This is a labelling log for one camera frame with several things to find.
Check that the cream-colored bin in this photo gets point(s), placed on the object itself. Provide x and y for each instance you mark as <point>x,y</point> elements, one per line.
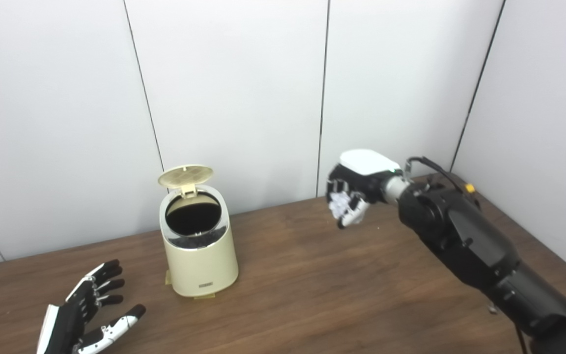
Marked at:
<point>202,268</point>

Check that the white paper ball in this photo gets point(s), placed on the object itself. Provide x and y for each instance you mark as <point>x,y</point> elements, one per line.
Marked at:
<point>339,202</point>

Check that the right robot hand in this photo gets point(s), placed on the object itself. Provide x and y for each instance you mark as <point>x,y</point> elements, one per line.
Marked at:
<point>364,169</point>

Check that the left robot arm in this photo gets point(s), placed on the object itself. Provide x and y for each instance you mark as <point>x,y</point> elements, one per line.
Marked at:
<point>469,241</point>

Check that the cream round bin lid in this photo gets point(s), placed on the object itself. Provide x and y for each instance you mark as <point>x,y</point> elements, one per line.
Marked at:
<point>185,175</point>

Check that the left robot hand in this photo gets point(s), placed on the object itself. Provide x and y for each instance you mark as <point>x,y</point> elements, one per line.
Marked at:
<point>69,319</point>

